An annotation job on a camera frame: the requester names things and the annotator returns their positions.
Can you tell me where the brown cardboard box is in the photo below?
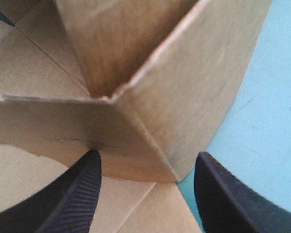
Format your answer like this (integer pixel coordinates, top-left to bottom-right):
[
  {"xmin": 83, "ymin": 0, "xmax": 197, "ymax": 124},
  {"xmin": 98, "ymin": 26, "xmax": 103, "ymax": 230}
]
[{"xmin": 0, "ymin": 0, "xmax": 274, "ymax": 233}]

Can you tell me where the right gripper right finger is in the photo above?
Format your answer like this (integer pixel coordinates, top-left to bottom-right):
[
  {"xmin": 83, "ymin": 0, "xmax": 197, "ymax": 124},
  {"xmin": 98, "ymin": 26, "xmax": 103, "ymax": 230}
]
[{"xmin": 194, "ymin": 151, "xmax": 291, "ymax": 233}]

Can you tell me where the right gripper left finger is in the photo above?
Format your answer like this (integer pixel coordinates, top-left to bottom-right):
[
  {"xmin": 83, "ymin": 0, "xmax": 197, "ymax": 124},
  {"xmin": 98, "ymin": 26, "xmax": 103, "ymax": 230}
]
[{"xmin": 0, "ymin": 149, "xmax": 102, "ymax": 233}]

